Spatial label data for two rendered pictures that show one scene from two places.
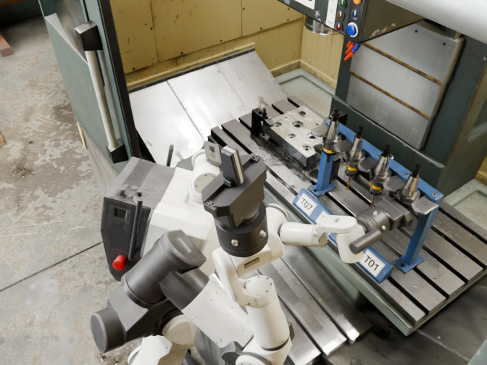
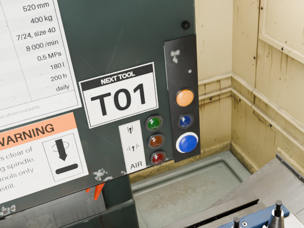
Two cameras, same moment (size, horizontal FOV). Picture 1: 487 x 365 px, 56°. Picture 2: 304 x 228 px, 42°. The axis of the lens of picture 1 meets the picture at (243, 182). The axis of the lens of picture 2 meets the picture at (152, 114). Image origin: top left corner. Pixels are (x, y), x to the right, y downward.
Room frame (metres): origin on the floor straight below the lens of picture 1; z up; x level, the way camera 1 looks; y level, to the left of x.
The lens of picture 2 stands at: (1.03, 0.18, 2.02)
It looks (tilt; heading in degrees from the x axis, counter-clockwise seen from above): 34 degrees down; 287
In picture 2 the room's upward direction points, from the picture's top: 7 degrees counter-clockwise
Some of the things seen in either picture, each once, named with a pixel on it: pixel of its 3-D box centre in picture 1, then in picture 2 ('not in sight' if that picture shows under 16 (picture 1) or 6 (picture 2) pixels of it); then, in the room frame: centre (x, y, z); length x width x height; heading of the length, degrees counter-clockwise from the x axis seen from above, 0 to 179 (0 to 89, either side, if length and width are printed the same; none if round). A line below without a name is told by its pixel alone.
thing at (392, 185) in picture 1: (393, 184); not in sight; (1.01, -0.46, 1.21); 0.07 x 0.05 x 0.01; 125
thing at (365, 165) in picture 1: (367, 165); not in sight; (1.10, -0.40, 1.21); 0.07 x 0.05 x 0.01; 125
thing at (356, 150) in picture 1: (357, 145); not in sight; (1.14, -0.36, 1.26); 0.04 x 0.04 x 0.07
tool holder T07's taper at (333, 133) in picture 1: (333, 127); not in sight; (1.23, -0.30, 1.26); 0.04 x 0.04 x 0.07
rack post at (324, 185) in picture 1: (326, 160); not in sight; (1.31, -0.31, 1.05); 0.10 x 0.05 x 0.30; 125
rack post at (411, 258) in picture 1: (419, 234); not in sight; (0.95, -0.57, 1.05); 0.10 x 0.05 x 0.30; 125
